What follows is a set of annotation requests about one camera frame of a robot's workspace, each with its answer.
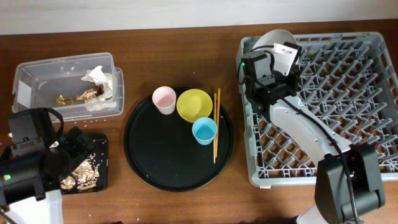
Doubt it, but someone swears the grey dishwasher rack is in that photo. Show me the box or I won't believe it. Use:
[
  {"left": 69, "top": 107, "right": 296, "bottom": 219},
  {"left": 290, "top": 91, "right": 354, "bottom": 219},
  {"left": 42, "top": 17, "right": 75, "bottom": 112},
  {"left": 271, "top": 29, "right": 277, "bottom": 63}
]
[{"left": 242, "top": 32, "right": 397, "bottom": 188}]

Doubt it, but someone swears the peanut shells and rice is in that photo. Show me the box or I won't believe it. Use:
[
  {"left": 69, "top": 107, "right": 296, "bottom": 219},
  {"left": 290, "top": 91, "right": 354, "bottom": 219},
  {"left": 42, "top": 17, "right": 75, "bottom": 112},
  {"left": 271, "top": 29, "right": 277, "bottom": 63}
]
[{"left": 60, "top": 153, "right": 100, "bottom": 193}]

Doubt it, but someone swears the black rectangular tray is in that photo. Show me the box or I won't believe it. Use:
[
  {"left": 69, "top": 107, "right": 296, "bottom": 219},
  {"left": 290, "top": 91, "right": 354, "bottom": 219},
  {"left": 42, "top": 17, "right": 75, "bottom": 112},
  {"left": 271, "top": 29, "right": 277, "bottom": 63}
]
[{"left": 60, "top": 134, "right": 109, "bottom": 195}]

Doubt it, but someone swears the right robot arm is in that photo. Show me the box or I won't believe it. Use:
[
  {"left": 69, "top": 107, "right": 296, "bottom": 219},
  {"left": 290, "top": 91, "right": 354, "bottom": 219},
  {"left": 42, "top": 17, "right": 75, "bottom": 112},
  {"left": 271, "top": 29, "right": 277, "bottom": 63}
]
[{"left": 237, "top": 42, "right": 386, "bottom": 223}]

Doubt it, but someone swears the white napkin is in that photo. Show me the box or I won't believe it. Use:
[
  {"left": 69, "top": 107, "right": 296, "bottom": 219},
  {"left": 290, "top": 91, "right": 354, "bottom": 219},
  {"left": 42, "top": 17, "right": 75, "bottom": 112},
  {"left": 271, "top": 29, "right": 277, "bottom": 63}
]
[{"left": 81, "top": 65, "right": 116, "bottom": 112}]

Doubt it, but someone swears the round black serving tray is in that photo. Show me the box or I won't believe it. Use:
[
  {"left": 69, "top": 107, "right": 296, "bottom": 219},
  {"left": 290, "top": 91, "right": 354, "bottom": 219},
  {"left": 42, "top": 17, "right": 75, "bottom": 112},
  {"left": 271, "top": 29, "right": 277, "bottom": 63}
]
[{"left": 123, "top": 96, "right": 234, "bottom": 192}]

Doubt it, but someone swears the grey round plate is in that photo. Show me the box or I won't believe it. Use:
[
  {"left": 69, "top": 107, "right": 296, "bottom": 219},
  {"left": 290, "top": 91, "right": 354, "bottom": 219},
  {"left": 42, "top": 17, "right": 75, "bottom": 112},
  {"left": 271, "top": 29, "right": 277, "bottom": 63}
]
[{"left": 251, "top": 29, "right": 299, "bottom": 77}]

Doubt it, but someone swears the blue plastic cup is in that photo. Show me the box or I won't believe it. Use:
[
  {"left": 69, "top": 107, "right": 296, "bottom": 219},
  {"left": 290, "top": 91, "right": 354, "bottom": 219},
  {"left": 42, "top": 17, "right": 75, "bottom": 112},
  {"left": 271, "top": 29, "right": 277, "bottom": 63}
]
[{"left": 192, "top": 117, "right": 216, "bottom": 145}]

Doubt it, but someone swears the clear plastic waste bin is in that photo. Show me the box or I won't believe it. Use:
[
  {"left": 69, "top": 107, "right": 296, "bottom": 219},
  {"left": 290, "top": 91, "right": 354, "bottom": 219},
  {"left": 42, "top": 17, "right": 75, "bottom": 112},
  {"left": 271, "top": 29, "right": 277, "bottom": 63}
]
[{"left": 12, "top": 52, "right": 124, "bottom": 121}]

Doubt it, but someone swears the yellow plastic bowl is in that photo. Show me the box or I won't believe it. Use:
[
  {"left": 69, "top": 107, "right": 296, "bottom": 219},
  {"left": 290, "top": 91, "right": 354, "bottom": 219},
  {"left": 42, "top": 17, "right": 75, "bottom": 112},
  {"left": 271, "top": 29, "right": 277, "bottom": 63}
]
[{"left": 176, "top": 89, "right": 213, "bottom": 123}]

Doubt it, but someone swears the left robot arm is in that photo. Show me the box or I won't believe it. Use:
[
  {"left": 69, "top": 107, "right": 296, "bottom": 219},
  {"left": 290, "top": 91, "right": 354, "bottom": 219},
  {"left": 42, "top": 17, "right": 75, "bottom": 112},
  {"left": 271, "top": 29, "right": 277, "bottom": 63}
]
[{"left": 1, "top": 108, "right": 96, "bottom": 223}]

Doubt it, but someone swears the pink plastic cup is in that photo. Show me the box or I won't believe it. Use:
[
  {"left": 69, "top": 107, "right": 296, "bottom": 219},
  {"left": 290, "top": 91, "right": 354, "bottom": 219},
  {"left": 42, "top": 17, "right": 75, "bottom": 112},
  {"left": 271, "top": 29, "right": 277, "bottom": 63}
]
[{"left": 152, "top": 86, "right": 177, "bottom": 115}]

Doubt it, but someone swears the gold brown snack wrapper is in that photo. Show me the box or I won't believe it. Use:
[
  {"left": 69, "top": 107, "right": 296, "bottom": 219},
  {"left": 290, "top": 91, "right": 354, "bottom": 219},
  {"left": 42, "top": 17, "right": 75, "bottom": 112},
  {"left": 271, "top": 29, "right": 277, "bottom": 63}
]
[{"left": 56, "top": 84, "right": 104, "bottom": 106}]

